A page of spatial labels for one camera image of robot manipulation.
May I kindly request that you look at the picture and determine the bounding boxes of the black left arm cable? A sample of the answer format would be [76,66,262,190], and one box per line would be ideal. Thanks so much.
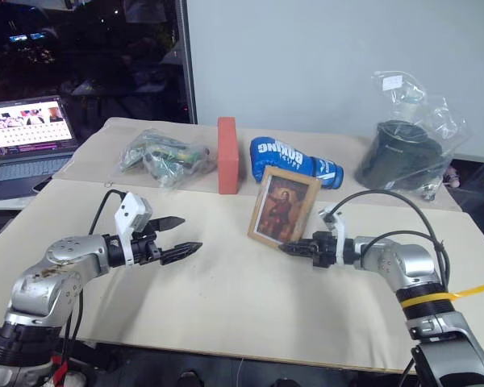
[88,189,126,237]

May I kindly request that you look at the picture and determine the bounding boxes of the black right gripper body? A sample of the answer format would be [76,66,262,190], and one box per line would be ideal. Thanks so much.
[311,230,339,268]

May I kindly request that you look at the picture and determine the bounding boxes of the open laptop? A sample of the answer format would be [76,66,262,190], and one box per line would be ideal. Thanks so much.
[0,94,81,202]

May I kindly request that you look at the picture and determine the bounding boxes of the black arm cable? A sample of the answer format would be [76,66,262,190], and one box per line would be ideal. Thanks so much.
[88,189,126,237]
[324,189,452,293]

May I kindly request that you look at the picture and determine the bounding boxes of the blue boxing glove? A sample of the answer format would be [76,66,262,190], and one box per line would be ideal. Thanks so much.
[248,136,345,190]

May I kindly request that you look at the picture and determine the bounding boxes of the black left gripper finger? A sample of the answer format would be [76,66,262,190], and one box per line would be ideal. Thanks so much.
[160,241,204,266]
[151,215,186,233]

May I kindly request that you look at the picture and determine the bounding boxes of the small pink toy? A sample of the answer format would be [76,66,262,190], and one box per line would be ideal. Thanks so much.
[446,164,461,189]

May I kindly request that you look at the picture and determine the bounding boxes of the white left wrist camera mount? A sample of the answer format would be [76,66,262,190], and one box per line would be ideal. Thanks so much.
[113,192,154,268]

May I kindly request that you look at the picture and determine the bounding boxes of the black object in clear bag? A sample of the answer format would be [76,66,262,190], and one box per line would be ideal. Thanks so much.
[353,70,470,202]

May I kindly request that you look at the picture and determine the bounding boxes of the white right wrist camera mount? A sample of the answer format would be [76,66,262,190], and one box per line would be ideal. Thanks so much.
[317,206,350,266]

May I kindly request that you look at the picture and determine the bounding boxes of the wooden picture frame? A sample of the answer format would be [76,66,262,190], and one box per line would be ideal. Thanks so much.
[247,164,323,244]

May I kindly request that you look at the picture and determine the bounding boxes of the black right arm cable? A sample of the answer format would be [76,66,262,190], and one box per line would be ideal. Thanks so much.
[324,189,452,293]

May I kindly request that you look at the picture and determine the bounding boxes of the black cylindrical container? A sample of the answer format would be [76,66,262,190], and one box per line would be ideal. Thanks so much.
[354,119,444,191]

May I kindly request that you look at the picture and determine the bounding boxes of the red brick block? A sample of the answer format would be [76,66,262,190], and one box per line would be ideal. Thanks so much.
[217,116,242,195]

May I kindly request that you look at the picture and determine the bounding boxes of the plastic bag of green items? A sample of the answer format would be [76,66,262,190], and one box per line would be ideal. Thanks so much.
[119,127,218,190]

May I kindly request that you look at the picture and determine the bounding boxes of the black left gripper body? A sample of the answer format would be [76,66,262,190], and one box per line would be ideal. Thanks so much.
[131,224,163,266]

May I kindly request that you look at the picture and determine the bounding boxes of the yellow tape strip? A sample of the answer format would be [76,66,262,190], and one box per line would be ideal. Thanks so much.
[400,280,484,310]

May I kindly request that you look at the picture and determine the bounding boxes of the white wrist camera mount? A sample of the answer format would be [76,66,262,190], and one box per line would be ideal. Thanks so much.
[317,206,350,266]
[113,192,154,268]

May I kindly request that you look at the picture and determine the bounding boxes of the grey window frame post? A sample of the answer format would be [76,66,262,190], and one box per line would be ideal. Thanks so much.
[175,0,198,124]

